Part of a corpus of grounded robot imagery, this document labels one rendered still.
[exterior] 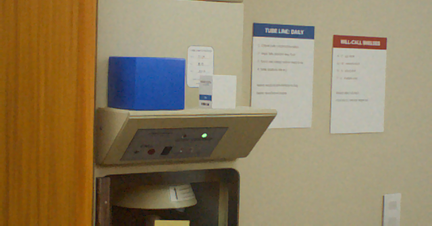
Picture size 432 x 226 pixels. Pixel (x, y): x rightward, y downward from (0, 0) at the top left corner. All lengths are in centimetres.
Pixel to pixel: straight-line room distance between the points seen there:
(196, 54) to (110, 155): 28
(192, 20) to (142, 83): 23
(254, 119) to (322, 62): 85
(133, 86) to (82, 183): 18
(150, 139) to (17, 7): 36
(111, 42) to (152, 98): 15
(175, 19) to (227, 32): 12
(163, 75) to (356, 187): 118
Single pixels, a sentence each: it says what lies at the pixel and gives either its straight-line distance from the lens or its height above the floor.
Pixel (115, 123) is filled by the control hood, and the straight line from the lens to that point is 152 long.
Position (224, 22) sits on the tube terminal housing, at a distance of 172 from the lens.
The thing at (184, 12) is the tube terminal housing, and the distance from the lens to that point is 167.
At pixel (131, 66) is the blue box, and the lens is 150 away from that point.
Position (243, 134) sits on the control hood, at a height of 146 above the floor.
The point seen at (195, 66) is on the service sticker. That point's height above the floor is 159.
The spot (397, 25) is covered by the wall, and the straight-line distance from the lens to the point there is 267.
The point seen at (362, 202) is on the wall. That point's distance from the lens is 261.
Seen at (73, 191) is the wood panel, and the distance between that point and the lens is 149.
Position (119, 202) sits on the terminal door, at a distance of 161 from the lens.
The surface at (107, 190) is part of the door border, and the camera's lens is 159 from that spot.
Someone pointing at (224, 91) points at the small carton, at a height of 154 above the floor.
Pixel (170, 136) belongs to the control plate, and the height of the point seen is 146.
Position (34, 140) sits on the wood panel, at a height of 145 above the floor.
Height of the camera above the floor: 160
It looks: 3 degrees down
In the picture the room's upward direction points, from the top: 2 degrees clockwise
